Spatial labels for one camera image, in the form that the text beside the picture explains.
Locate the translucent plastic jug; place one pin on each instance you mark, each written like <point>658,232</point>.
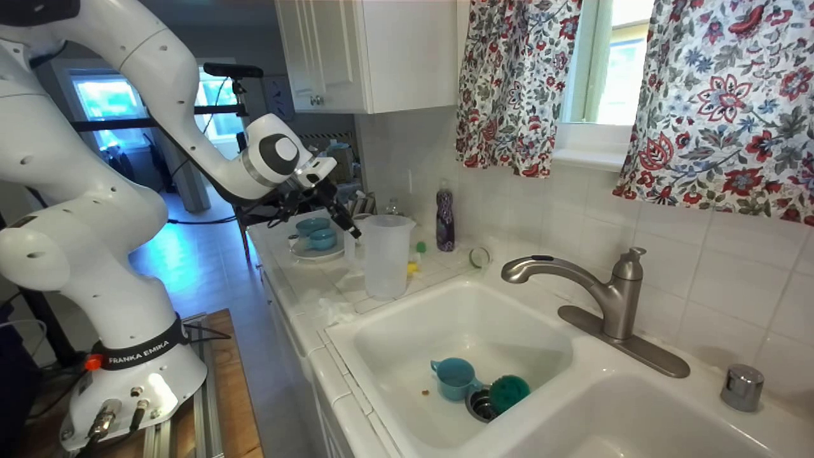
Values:
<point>379,253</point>

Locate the floral curtain left panel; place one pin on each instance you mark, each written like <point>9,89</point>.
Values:
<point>511,83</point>

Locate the floral curtain panel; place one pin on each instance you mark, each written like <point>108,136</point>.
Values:
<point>725,109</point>
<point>511,83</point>

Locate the yellow sponge in bag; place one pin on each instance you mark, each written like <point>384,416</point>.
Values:
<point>412,267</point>

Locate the white double kitchen sink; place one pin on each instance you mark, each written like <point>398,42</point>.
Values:
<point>585,399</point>

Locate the white upper cabinet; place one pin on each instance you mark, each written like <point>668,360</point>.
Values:
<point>369,57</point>

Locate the floral curtain right panel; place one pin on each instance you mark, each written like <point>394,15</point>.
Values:
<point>725,109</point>

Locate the purple dish soap bottle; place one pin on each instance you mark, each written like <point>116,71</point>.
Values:
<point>443,219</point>

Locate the stacked teal bowls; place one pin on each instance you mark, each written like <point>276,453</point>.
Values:
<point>313,238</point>

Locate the metal sink plug cap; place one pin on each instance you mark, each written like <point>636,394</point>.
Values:
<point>744,388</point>

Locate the teal cup in sink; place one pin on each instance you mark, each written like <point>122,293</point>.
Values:
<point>454,377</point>

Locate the brushed metal faucet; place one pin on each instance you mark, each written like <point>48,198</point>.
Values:
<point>616,302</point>

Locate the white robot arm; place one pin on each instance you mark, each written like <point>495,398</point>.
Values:
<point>79,244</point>

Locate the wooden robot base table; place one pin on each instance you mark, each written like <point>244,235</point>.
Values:
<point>216,424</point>

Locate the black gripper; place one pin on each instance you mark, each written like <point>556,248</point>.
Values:
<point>295,198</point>

